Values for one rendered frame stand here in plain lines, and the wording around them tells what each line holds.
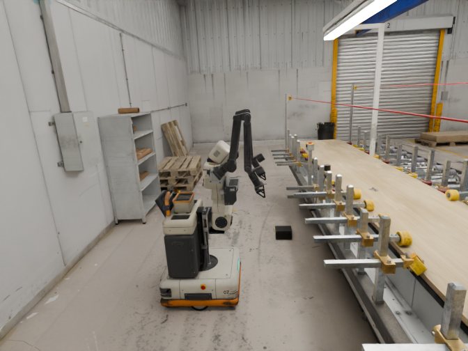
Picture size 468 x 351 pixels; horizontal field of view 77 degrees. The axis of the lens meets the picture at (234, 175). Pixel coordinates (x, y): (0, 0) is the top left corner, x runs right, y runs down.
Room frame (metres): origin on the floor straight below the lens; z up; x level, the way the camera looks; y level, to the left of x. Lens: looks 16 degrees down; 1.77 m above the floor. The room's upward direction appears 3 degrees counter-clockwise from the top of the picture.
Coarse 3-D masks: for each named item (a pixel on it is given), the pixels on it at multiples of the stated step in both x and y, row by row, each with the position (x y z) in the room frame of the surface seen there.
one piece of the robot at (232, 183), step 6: (228, 174) 2.45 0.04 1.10; (228, 180) 2.42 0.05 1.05; (234, 180) 2.44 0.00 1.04; (228, 186) 2.29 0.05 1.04; (234, 186) 2.27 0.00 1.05; (222, 192) 2.28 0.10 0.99; (228, 192) 2.27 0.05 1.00; (234, 192) 2.26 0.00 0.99; (228, 198) 2.27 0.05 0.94; (234, 198) 2.26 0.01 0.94; (228, 204) 2.27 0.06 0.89
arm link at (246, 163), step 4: (244, 116) 2.11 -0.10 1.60; (248, 116) 2.11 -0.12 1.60; (244, 120) 2.11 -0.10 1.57; (248, 120) 2.11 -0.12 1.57; (244, 124) 2.14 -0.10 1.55; (248, 124) 2.14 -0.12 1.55; (244, 128) 2.14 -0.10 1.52; (248, 128) 2.14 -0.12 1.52; (244, 132) 2.15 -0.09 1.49; (248, 132) 2.14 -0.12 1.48; (244, 136) 2.15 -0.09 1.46; (248, 136) 2.14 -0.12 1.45; (244, 140) 2.15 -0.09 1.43; (248, 140) 2.14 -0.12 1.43; (244, 144) 2.15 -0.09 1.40; (248, 144) 2.14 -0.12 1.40; (244, 148) 2.15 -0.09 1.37; (248, 148) 2.14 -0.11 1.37; (244, 152) 2.15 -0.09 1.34; (248, 152) 2.14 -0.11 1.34; (244, 156) 2.15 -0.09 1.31; (248, 156) 2.14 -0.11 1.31; (244, 160) 2.14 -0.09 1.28; (248, 160) 2.14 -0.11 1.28; (244, 164) 2.14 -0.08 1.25; (248, 164) 2.14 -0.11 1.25; (244, 168) 2.14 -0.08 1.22
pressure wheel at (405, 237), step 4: (400, 232) 1.48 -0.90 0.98; (404, 232) 1.47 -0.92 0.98; (408, 232) 1.47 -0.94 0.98; (400, 236) 1.46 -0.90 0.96; (404, 236) 1.45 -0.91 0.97; (408, 236) 1.45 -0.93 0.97; (400, 240) 1.46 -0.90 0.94; (404, 240) 1.44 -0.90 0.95; (408, 240) 1.44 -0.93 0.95; (400, 244) 1.45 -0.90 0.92; (404, 244) 1.45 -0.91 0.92; (408, 244) 1.44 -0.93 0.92
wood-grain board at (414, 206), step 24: (336, 144) 4.60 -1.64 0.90; (336, 168) 3.18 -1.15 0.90; (360, 168) 3.13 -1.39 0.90; (384, 168) 3.08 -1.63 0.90; (384, 192) 2.33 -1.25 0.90; (408, 192) 2.30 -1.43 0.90; (432, 192) 2.27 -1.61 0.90; (408, 216) 1.85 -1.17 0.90; (432, 216) 1.83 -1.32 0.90; (456, 216) 1.81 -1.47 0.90; (432, 240) 1.51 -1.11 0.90; (456, 240) 1.49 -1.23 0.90; (432, 264) 1.28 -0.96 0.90; (456, 264) 1.27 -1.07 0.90; (432, 288) 1.13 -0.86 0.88
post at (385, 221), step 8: (384, 216) 1.28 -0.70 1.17; (384, 224) 1.27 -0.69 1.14; (384, 232) 1.26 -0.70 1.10; (384, 240) 1.26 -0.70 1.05; (384, 248) 1.26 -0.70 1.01; (376, 272) 1.29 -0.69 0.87; (376, 280) 1.28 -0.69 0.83; (384, 280) 1.26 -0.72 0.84; (376, 288) 1.27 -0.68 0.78; (376, 296) 1.27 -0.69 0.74
